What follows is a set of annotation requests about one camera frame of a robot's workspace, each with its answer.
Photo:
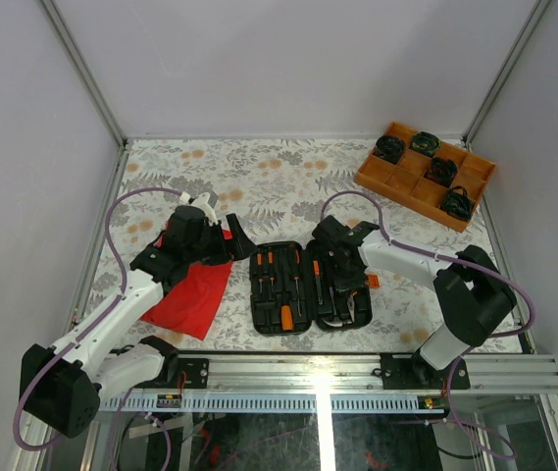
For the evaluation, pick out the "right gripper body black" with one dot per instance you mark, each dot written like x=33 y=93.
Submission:
x=349 y=281

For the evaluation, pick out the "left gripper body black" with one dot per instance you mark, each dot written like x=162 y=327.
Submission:
x=214 y=246

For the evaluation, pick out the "thin black precision screwdriver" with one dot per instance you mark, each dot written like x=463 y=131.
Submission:
x=259 y=273

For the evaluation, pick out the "small orange precision screwdriver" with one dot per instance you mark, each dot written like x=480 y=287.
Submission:
x=318 y=281

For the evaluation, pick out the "small black orange screwdriver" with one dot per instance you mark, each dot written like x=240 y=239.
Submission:
x=271 y=272

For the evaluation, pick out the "black orange screwdriver large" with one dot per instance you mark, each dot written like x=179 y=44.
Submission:
x=295 y=260

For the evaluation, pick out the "black plastic tool case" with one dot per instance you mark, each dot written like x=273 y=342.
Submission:
x=266 y=311

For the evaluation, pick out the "small hammer black grip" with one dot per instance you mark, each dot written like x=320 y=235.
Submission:
x=335 y=311

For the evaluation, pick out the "orange handled pliers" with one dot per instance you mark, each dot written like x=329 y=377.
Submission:
x=351 y=305

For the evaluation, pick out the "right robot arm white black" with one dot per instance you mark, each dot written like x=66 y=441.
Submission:
x=473 y=299

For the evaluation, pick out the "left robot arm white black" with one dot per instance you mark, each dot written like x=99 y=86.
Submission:
x=64 y=384

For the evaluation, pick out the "red cloth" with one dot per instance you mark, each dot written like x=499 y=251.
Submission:
x=192 y=305

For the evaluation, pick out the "orange wooden divided tray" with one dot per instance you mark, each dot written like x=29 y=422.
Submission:
x=419 y=177

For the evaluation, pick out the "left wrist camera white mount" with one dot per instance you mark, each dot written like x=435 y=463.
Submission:
x=205 y=201

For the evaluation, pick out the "aluminium frame rail front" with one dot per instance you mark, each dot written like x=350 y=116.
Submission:
x=272 y=382

